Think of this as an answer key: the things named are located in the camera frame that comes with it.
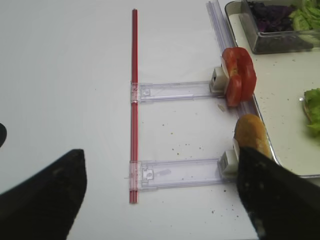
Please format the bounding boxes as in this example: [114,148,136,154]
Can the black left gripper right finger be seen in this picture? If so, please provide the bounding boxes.
[236,147,320,240]

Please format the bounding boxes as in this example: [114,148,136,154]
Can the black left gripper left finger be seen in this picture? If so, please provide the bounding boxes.
[0,149,87,240]

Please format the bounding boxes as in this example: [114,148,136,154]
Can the red tomato slice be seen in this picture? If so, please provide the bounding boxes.
[225,74,242,107]
[222,47,257,105]

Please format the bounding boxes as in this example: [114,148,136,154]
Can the lettuce leaf on tray bun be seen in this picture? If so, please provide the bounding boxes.
[304,88,320,137]

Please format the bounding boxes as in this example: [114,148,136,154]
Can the white pusher behind tomato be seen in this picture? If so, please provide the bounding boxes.
[209,57,230,96]

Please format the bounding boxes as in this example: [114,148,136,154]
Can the green lettuce in box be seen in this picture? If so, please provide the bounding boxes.
[289,0,320,31]

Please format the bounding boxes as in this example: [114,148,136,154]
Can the white pusher behind bun bottom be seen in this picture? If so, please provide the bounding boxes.
[219,138,240,180]

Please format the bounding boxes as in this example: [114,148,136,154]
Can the standing bun bottom slice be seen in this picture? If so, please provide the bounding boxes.
[234,114,273,159]

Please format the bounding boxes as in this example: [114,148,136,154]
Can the bun slice on tray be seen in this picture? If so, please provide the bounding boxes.
[302,99,312,123]

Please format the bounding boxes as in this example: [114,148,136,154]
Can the left red plastic strip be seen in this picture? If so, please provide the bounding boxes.
[129,9,139,204]

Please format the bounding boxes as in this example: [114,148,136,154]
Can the metal serving tray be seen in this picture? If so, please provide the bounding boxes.
[224,1,320,178]

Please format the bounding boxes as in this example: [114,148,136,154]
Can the clear plastic vegetable box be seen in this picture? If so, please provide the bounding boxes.
[239,0,320,54]

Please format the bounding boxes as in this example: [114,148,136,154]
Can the shredded purple cabbage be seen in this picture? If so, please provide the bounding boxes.
[248,1,297,33]

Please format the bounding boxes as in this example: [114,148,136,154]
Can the clear rail holding bun bottom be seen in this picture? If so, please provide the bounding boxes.
[129,158,226,192]

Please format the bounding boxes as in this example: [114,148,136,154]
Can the left clear long divider rail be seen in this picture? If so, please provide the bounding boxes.
[206,0,262,119]

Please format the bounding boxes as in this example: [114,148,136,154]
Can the clear rail holding tomato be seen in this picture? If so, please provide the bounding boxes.
[130,81,224,103]

